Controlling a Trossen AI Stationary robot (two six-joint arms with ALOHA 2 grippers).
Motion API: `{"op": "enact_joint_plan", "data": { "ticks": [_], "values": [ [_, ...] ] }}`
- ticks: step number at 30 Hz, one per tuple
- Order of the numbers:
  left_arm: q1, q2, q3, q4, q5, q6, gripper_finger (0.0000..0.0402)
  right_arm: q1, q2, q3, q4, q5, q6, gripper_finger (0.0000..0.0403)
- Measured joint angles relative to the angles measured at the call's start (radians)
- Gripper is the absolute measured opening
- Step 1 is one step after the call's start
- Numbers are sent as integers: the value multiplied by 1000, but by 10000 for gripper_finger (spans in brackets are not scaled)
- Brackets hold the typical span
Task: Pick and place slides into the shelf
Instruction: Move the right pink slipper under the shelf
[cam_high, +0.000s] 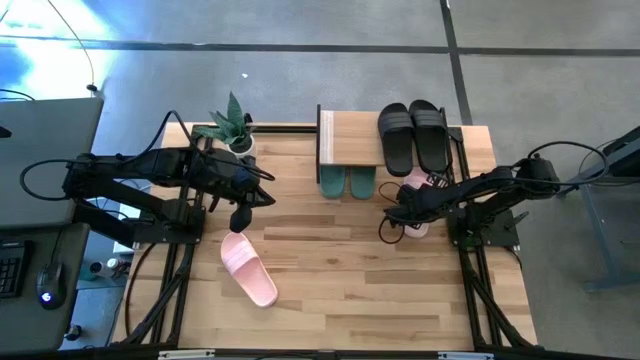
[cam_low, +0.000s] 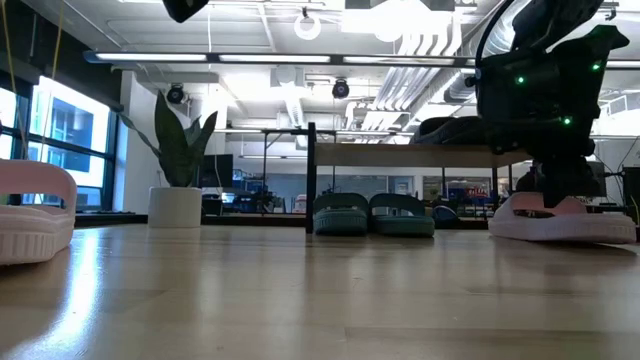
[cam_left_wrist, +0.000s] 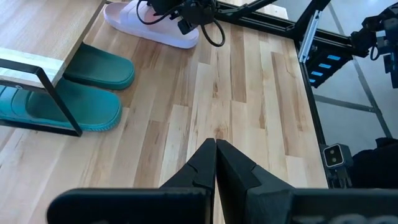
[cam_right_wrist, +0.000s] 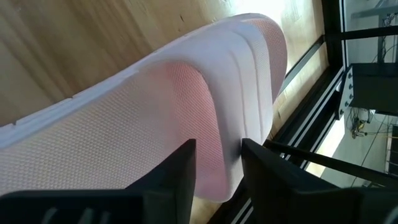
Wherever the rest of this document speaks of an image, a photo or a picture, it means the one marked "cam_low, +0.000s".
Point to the person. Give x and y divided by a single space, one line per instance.
527 182

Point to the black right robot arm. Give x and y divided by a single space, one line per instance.
535 95

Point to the green snake plant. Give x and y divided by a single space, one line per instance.
175 150

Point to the large window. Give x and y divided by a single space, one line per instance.
70 130

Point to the overhead light bar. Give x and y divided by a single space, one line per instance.
275 58

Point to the red sign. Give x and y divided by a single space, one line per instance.
477 191

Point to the black ceiling spotlight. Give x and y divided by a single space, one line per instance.
176 94
340 89

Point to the green slide sandal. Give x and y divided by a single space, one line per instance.
340 220
402 222

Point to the dark blue chair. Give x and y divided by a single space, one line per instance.
446 217

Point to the white plant pot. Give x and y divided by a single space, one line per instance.
175 207

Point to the black monitor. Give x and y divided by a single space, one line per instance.
218 170

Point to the pink slide sandal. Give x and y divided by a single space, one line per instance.
30 230
565 227

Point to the wooden shelf with black frame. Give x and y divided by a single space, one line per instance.
400 155

